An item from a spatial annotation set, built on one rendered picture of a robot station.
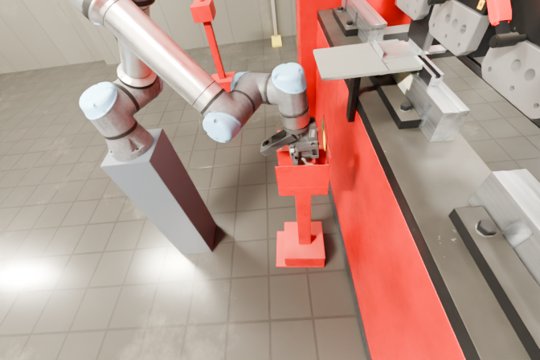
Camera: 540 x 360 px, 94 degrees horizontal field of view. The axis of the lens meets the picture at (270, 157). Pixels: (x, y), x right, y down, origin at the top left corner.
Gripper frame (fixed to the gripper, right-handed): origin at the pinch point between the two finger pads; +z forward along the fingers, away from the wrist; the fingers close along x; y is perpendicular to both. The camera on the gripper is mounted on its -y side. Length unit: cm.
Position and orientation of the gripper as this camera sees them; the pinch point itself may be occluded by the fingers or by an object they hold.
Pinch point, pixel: (297, 170)
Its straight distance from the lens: 82.4
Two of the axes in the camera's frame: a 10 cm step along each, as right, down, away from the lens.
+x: 0.4, -7.3, 6.8
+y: 9.8, -1.1, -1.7
